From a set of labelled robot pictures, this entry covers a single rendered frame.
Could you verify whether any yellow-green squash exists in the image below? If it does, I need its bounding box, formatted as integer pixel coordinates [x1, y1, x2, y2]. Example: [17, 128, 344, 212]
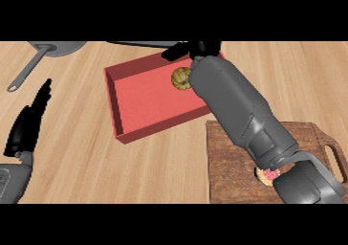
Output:
[171, 66, 196, 92]

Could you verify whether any grey frying pan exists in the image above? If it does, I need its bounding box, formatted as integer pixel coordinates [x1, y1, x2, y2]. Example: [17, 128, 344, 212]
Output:
[7, 40, 88, 94]

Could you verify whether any brown wooden cutting board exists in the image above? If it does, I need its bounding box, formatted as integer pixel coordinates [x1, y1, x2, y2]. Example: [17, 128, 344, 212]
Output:
[205, 120, 348, 205]

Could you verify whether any red cardboard box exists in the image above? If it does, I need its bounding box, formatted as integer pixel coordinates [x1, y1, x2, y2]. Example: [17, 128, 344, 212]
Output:
[103, 49, 229, 145]

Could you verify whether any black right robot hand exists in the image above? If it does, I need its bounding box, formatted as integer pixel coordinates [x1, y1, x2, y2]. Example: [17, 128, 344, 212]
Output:
[161, 40, 224, 63]

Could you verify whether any pink and yellow food piece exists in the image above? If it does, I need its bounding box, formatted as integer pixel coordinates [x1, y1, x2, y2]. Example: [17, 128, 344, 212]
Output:
[254, 164, 297, 188]

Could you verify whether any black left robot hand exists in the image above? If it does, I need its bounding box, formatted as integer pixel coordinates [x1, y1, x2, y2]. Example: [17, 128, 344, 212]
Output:
[2, 78, 54, 159]

